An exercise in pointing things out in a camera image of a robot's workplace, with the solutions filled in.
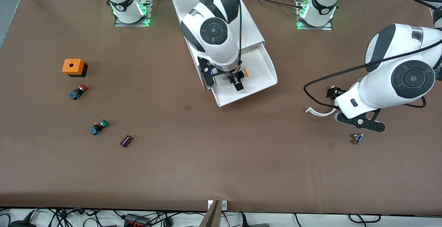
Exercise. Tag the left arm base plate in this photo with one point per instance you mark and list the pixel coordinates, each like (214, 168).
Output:
(314, 28)

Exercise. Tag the red push button switch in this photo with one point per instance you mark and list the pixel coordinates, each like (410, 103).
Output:
(77, 92)

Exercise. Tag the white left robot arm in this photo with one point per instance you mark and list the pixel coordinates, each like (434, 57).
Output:
(412, 78)

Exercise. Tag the orange button enclosure box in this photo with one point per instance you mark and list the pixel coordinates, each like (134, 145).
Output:
(72, 66)

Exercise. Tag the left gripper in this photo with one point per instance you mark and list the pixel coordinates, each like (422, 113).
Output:
(333, 92)

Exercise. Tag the small blue switch block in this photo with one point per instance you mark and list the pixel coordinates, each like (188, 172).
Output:
(357, 138)

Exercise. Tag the white drawer cabinet housing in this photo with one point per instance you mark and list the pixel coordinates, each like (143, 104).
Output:
(250, 23)

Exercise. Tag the yellow push button switch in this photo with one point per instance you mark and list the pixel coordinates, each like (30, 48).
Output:
(246, 72)

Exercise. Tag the dark maroon cylindrical capacitor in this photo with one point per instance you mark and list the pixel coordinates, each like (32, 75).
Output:
(126, 141)

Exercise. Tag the grey camera mast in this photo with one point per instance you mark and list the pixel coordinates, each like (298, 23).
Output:
(211, 218)

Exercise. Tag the black power strip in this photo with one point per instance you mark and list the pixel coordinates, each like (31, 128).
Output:
(136, 220)

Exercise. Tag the metal mounting bracket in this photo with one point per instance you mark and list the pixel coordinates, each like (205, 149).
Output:
(224, 205)

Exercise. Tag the green push button switch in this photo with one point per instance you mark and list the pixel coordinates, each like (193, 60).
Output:
(98, 128)

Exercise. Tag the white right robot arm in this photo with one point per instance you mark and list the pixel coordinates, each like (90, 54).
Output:
(214, 31)

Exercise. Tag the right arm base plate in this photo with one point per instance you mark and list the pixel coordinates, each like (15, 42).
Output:
(149, 16)

